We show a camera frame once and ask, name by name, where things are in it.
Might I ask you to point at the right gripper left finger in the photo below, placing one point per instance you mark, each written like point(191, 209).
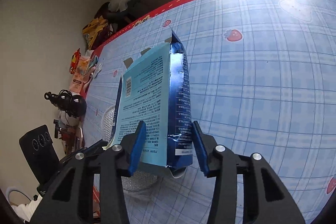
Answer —
point(89, 189)

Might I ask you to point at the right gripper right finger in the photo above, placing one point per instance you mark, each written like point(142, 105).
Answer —
point(265, 197)

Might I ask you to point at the blue paper carton box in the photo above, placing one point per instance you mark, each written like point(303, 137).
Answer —
point(155, 89)

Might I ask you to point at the pastel plastic spoons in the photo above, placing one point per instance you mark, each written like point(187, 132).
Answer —
point(95, 67)

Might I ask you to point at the yellow snack bags pile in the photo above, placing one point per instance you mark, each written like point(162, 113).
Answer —
point(96, 32)

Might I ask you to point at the blue plaid tablecloth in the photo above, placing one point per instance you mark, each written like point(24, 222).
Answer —
point(262, 79)

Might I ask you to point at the white plastic bag on chair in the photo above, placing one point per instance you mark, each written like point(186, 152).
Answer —
point(118, 5)

